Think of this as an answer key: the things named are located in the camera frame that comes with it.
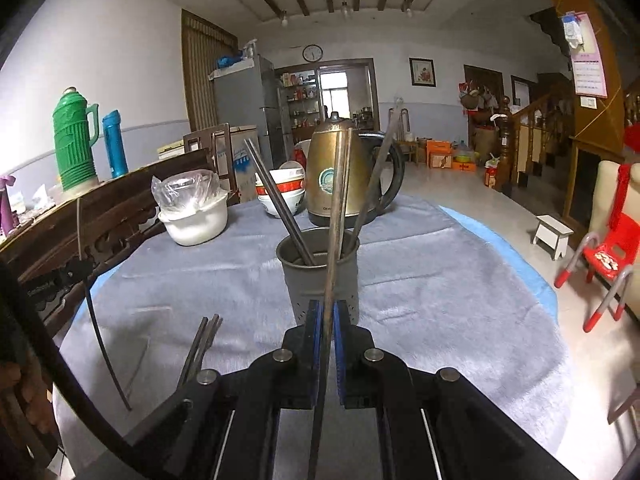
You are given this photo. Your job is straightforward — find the person's left hand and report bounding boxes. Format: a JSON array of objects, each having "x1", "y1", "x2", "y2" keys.
[{"x1": 1, "y1": 358, "x2": 56, "y2": 434}]

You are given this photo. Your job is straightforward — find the chopsticks lying on cloth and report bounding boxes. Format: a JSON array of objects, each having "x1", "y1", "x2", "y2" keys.
[{"x1": 177, "y1": 314, "x2": 222, "y2": 389}]

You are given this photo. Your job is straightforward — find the green thermos flask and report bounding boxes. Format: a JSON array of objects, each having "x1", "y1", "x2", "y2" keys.
[{"x1": 52, "y1": 87, "x2": 100, "y2": 192}]

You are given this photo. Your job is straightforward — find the grey table cloth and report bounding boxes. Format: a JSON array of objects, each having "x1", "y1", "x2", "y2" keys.
[{"x1": 60, "y1": 196, "x2": 568, "y2": 452}]

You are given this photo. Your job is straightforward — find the blue thermos bottle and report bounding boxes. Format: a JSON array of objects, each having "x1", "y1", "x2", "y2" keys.
[{"x1": 102, "y1": 110, "x2": 128, "y2": 178}]

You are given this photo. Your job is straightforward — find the metal utensil holder cup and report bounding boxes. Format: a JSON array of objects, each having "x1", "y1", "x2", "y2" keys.
[{"x1": 276, "y1": 228, "x2": 360, "y2": 325}]

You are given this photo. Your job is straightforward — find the white pot with plastic bag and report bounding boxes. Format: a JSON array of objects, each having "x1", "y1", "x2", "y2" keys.
[{"x1": 151, "y1": 169, "x2": 228, "y2": 247}]

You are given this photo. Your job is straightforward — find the small white stool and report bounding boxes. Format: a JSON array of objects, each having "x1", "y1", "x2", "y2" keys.
[{"x1": 532, "y1": 214, "x2": 574, "y2": 261}]

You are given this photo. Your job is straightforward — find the white chest freezer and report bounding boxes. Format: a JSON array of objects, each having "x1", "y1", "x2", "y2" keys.
[{"x1": 216, "y1": 125, "x2": 260, "y2": 203}]

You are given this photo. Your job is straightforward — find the wooden chair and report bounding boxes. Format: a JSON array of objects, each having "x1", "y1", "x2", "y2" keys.
[{"x1": 183, "y1": 122, "x2": 240, "y2": 196}]

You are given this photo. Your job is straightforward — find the red child chair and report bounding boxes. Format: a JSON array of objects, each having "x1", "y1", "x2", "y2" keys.
[{"x1": 554, "y1": 164, "x2": 639, "y2": 333}]

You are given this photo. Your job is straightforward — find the stacked red white bowls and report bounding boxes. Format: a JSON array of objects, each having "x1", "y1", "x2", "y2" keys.
[{"x1": 255, "y1": 160, "x2": 306, "y2": 218}]

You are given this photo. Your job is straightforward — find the grey refrigerator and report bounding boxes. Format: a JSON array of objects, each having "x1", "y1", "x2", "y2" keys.
[{"x1": 209, "y1": 54, "x2": 288, "y2": 169}]

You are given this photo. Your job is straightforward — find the gold electric kettle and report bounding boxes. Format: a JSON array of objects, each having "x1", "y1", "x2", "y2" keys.
[{"x1": 305, "y1": 112, "x2": 405, "y2": 229}]

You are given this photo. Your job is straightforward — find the framed wall picture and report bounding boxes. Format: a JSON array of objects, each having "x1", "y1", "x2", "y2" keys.
[{"x1": 409, "y1": 58, "x2": 436, "y2": 88}]

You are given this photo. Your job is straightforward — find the round wall clock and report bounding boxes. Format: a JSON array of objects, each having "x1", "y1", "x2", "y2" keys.
[{"x1": 303, "y1": 44, "x2": 323, "y2": 63}]

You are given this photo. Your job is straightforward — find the wall calendar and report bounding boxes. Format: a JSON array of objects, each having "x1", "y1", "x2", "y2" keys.
[{"x1": 562, "y1": 12, "x2": 608, "y2": 99}]

